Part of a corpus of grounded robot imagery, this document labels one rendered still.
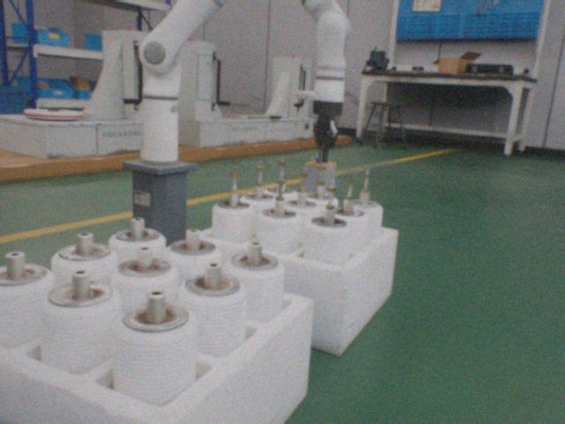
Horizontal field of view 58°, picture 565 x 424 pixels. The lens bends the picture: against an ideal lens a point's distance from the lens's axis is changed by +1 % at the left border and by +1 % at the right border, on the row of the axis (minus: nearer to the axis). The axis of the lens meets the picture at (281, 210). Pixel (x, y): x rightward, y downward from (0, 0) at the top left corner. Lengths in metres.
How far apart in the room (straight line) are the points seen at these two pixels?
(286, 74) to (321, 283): 3.85
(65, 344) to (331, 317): 0.55
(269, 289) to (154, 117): 0.74
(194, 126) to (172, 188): 2.31
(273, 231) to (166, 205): 0.41
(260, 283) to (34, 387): 0.32
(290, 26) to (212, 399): 6.73
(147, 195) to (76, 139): 1.66
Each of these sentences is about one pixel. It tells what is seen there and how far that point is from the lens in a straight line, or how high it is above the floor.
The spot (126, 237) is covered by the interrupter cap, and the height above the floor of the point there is 0.25.
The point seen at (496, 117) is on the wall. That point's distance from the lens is 6.03.
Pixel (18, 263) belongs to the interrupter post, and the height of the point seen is 0.27.
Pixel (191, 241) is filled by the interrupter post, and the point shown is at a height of 0.27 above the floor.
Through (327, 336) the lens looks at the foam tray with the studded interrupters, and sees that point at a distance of 1.07.
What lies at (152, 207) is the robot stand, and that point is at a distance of 1.40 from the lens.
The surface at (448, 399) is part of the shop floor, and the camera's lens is 1.01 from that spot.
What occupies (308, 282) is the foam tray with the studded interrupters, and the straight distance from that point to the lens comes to 1.04.
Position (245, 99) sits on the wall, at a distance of 7.57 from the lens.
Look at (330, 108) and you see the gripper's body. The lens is 1.27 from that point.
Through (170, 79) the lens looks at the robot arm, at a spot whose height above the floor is 0.53.
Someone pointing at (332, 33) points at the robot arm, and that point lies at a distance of 1.26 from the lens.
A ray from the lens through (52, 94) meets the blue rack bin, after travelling 6.04.
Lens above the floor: 0.52
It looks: 13 degrees down
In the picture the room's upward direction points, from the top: 4 degrees clockwise
